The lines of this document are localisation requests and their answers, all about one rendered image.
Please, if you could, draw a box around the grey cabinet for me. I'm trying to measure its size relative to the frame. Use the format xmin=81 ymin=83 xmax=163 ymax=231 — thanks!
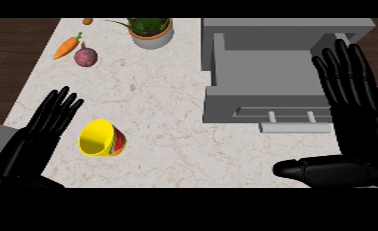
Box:
xmin=200 ymin=18 xmax=377 ymax=73

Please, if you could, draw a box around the pale grey drawer handle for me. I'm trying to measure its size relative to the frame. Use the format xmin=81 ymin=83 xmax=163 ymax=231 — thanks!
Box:
xmin=259 ymin=110 xmax=335 ymax=134

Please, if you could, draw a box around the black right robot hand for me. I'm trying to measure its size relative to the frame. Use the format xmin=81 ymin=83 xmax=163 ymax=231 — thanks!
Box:
xmin=272 ymin=38 xmax=378 ymax=188

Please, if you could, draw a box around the grey open drawer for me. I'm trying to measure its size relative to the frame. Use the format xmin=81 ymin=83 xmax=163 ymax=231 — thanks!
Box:
xmin=203 ymin=32 xmax=352 ymax=124

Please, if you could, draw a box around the yellow cup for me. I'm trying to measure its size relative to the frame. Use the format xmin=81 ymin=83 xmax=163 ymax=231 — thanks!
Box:
xmin=77 ymin=118 xmax=129 ymax=158

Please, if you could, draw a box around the potted green plant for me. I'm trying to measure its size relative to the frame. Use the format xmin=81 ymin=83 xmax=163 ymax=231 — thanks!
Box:
xmin=104 ymin=18 xmax=176 ymax=50

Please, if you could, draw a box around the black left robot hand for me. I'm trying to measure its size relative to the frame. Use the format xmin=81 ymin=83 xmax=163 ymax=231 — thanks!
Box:
xmin=0 ymin=86 xmax=86 ymax=189

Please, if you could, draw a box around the orange carrot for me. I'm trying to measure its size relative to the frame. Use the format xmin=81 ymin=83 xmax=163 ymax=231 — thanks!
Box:
xmin=52 ymin=31 xmax=84 ymax=61

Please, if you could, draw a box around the purple beet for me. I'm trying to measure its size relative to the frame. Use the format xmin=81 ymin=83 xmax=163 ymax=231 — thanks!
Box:
xmin=73 ymin=41 xmax=99 ymax=68

